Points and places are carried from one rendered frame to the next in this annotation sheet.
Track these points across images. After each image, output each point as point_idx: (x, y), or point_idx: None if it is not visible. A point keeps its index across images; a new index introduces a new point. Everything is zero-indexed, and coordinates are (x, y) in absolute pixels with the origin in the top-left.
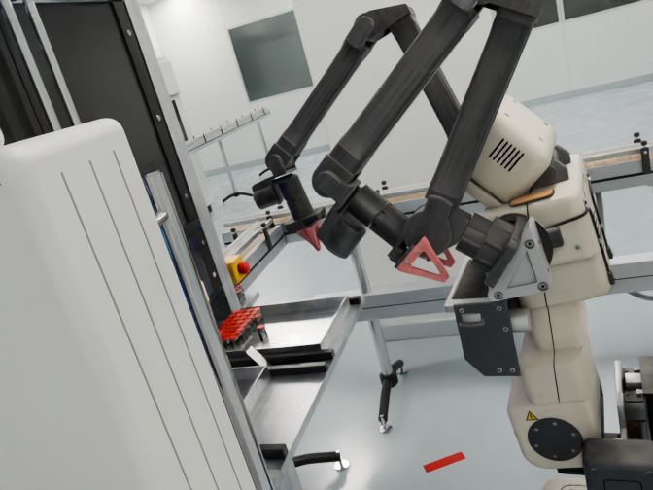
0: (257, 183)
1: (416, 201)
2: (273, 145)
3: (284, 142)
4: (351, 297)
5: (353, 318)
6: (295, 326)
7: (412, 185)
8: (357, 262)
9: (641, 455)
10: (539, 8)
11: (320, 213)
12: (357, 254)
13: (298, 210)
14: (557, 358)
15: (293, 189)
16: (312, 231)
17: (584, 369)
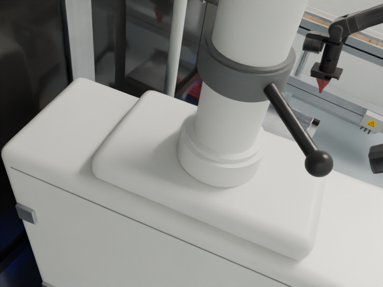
0: (313, 34)
1: (370, 46)
2: (343, 19)
3: (353, 22)
4: (314, 118)
5: (312, 137)
6: (274, 121)
7: (374, 31)
8: (304, 57)
9: None
10: None
11: (339, 76)
12: (307, 52)
13: (328, 67)
14: None
15: (335, 53)
16: (326, 83)
17: None
